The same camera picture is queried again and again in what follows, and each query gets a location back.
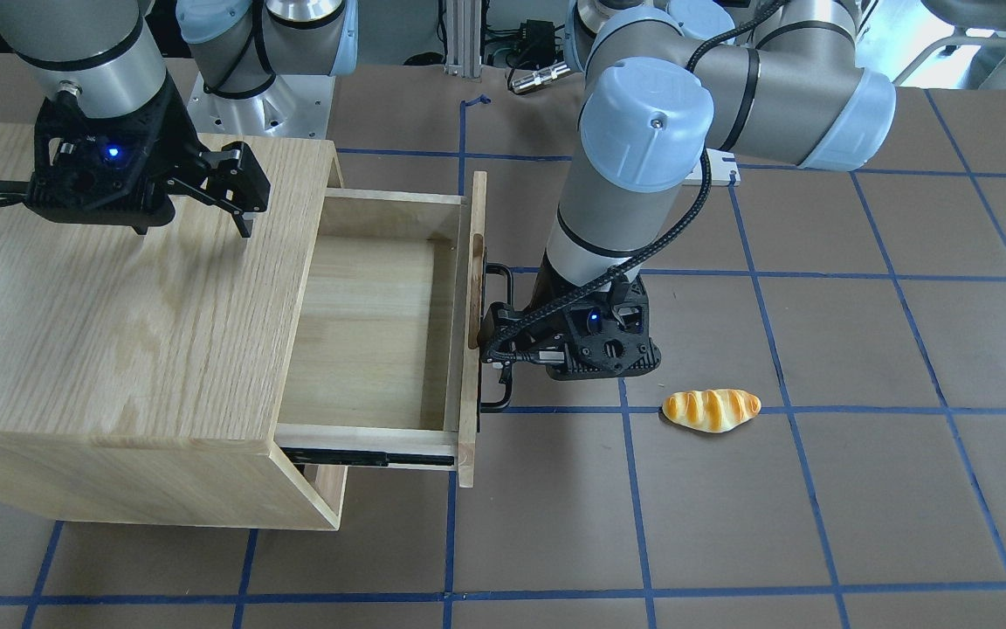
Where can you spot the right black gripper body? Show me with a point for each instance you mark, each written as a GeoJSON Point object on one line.
{"type": "Point", "coordinates": [173, 133]}

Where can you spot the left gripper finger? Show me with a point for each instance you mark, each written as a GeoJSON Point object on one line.
{"type": "Point", "coordinates": [503, 341]}

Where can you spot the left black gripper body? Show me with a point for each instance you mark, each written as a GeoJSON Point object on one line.
{"type": "Point", "coordinates": [548, 297]}

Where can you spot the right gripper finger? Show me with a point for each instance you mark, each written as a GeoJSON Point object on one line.
{"type": "Point", "coordinates": [231, 179]}

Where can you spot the wooden drawer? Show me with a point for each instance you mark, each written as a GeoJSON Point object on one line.
{"type": "Point", "coordinates": [385, 364]}

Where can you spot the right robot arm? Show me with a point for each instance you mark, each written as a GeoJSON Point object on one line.
{"type": "Point", "coordinates": [102, 57]}

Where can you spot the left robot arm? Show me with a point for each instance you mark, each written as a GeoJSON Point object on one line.
{"type": "Point", "coordinates": [664, 82]}

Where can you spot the wooden drawer cabinet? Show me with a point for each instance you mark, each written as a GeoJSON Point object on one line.
{"type": "Point", "coordinates": [141, 377]}

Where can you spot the toy bread loaf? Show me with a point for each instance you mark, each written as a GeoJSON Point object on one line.
{"type": "Point", "coordinates": [711, 411]}

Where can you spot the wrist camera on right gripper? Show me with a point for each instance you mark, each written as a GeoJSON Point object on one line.
{"type": "Point", "coordinates": [98, 177]}

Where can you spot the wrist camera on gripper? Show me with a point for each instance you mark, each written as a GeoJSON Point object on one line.
{"type": "Point", "coordinates": [98, 177]}
{"type": "Point", "coordinates": [599, 356]}

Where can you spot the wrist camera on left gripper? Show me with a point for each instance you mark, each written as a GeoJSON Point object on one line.
{"type": "Point", "coordinates": [599, 356]}

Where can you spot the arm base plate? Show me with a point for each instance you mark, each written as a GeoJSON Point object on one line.
{"type": "Point", "coordinates": [724, 169]}
{"type": "Point", "coordinates": [295, 106]}

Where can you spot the aluminium frame post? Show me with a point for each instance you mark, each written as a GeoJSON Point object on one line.
{"type": "Point", "coordinates": [463, 38]}

